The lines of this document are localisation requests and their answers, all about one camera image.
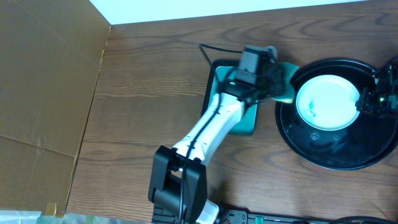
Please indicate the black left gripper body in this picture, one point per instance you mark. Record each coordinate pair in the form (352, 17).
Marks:
(277, 82)

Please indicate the green yellow scrub sponge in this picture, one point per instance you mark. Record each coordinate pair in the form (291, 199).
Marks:
(287, 72)

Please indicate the pale green plate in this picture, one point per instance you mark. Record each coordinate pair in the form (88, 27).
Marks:
(327, 102)

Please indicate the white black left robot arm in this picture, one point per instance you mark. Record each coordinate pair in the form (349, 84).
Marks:
(178, 180)

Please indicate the round black serving tray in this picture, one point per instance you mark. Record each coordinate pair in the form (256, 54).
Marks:
(363, 143)

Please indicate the black rectangular soap water tray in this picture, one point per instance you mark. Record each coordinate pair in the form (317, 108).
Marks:
(247, 124)

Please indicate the brown cardboard panel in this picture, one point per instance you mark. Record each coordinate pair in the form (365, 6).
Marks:
(51, 53)

